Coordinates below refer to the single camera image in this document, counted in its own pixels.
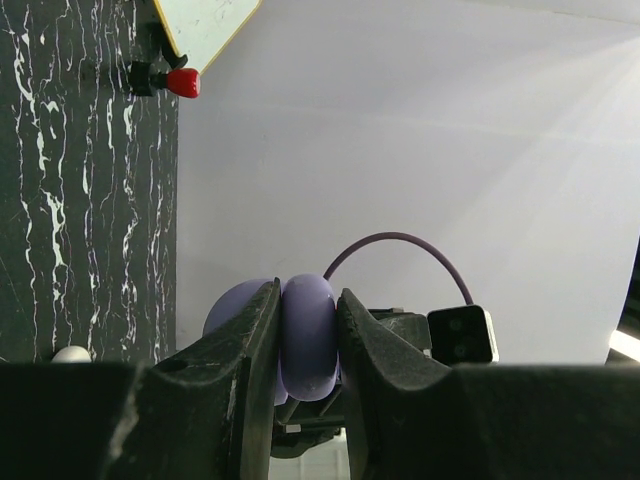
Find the whiteboard with yellow frame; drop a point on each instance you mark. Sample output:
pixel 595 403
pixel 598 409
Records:
pixel 192 33

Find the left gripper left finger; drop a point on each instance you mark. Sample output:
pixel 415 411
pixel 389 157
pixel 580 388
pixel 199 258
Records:
pixel 204 413

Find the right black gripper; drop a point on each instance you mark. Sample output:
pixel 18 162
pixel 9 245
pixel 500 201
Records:
pixel 299 426

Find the red emergency stop button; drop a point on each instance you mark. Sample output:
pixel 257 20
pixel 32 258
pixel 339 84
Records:
pixel 146 80

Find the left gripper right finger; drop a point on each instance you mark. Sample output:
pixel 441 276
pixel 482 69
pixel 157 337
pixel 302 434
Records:
pixel 409 417

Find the purple earbud charging case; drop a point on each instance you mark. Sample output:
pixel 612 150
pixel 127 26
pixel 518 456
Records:
pixel 308 359

